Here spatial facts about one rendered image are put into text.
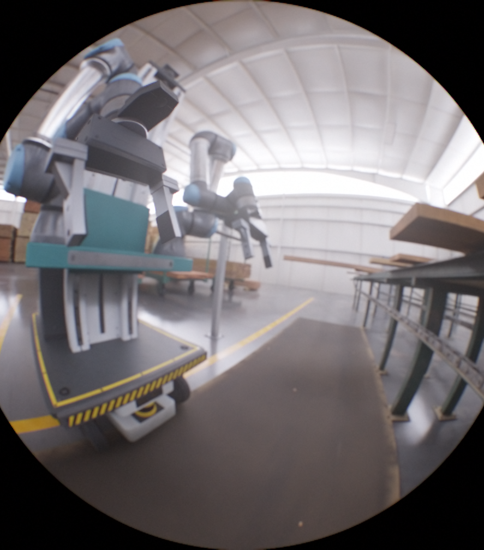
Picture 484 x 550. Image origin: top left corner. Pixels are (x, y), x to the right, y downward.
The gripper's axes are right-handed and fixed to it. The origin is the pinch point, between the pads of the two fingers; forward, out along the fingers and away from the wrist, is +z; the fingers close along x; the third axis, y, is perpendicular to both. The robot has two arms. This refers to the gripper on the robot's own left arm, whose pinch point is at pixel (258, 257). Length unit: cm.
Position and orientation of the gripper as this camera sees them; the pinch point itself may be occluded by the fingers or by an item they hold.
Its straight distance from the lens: 54.3
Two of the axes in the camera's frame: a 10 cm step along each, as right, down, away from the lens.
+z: 1.7, 9.5, -2.7
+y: 8.4, -2.8, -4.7
